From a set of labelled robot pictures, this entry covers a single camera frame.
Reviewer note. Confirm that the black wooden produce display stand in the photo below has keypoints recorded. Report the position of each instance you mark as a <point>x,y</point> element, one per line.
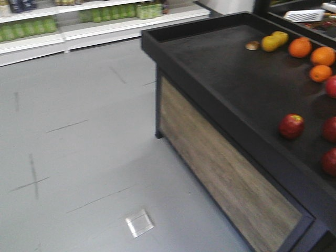
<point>219,105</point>

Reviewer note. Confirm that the small orange fruit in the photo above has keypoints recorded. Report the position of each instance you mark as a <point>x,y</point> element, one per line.
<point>320,73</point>

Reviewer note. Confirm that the yellow green citrus fruit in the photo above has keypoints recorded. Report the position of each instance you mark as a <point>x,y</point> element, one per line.
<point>270,43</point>

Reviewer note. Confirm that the metal floor outlet plate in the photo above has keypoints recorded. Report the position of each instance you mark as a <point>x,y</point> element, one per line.
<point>139,223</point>

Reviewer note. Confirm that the orange fruit middle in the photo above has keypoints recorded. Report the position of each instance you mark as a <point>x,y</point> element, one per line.
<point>323,56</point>

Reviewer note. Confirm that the white store shelving unit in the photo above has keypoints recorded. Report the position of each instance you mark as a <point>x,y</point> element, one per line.
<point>72,34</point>

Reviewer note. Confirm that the orange fruit large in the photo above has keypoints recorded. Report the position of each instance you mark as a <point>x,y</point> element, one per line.
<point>300,47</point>

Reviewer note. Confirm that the red apple front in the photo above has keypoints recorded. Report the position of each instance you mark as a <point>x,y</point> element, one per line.
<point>291,126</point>

